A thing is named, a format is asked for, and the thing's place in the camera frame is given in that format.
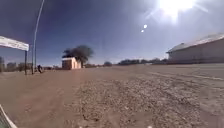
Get distant row of trees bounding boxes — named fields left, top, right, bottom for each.
left=103, top=57, right=169, bottom=66

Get dark broad tree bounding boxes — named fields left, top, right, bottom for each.
left=62, top=44, right=95, bottom=69

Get white sign board on post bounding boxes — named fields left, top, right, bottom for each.
left=0, top=35, right=30, bottom=76

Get person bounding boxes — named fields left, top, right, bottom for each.
left=36, top=64, right=44, bottom=74

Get tall curved lamp pole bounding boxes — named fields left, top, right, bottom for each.
left=30, top=0, right=46, bottom=75

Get large pale warehouse building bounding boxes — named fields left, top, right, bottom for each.
left=166, top=32, right=224, bottom=65

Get small beige building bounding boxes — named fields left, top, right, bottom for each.
left=61, top=56, right=82, bottom=71

